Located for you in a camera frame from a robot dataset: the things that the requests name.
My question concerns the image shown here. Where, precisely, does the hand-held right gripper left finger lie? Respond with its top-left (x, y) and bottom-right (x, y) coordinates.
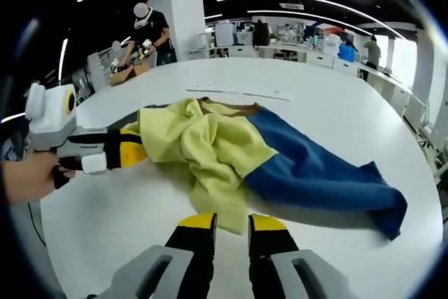
top-left (101, 211), bottom-right (218, 299)

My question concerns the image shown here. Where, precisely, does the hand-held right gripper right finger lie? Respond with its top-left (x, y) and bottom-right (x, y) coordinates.
top-left (247, 213), bottom-right (351, 299)

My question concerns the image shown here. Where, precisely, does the yellow blue grey garment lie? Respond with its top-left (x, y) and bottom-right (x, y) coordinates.
top-left (117, 97), bottom-right (409, 242)

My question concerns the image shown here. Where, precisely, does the person's left hand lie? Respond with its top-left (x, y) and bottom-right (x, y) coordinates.
top-left (0, 150), bottom-right (76, 205)

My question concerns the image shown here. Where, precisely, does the cardboard box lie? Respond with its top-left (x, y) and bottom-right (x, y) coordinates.
top-left (108, 61), bottom-right (150, 86)

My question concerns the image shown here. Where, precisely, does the white pillar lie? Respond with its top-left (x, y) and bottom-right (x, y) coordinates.
top-left (146, 0), bottom-right (206, 64)

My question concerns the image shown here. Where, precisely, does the black backpack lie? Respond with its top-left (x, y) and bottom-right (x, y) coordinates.
top-left (251, 20), bottom-right (270, 51)

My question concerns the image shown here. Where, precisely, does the white cabinet row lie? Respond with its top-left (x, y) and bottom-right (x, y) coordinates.
top-left (209, 45), bottom-right (358, 76)

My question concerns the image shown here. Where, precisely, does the blue container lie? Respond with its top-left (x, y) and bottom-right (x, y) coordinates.
top-left (338, 43), bottom-right (356, 65)

